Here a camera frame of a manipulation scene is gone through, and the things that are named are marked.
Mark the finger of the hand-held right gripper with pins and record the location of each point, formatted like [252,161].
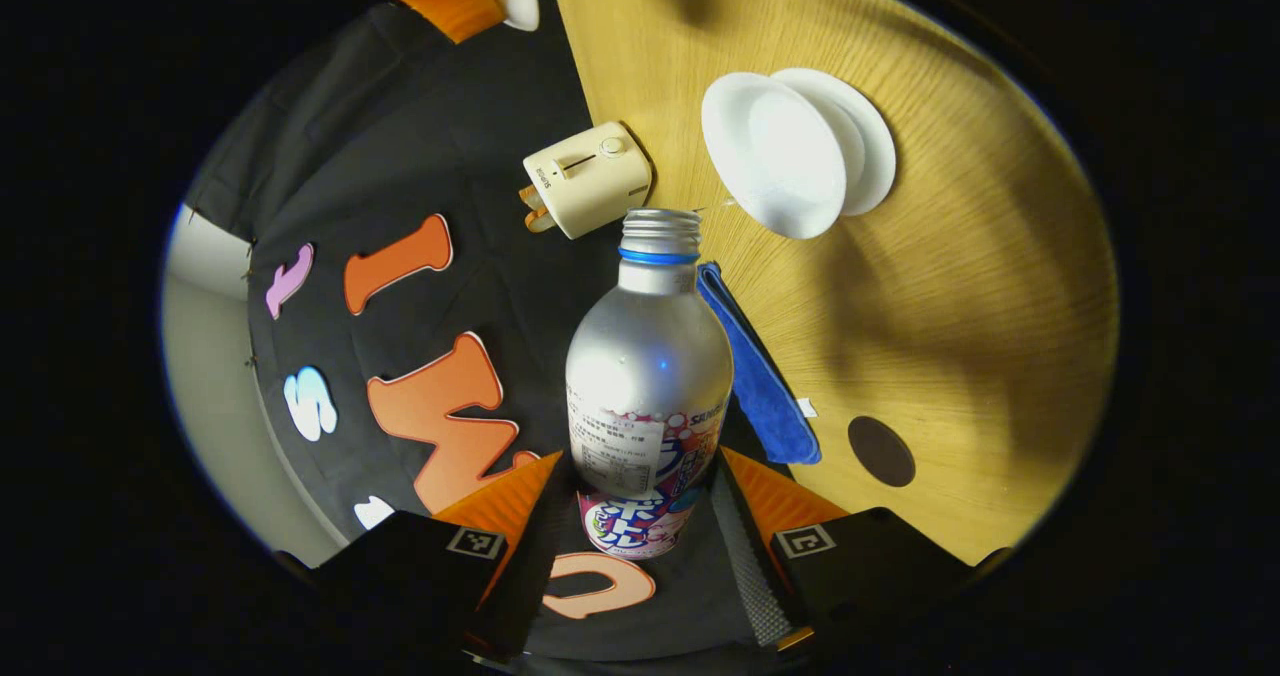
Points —
[450,4]

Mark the white saucer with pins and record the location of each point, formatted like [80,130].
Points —
[875,146]

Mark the dark round coaster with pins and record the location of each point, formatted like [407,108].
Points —
[882,452]

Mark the cream toaster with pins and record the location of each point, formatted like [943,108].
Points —
[592,181]

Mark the silver water bottle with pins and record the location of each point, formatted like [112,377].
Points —
[648,376]

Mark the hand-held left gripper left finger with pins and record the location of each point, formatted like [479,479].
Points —
[520,586]

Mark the white teacup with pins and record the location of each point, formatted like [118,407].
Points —
[785,156]

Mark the blue towel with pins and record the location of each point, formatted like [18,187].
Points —
[765,386]

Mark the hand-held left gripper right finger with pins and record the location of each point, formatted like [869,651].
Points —
[745,566]

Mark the brown bread slice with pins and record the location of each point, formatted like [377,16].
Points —
[530,198]
[540,221]

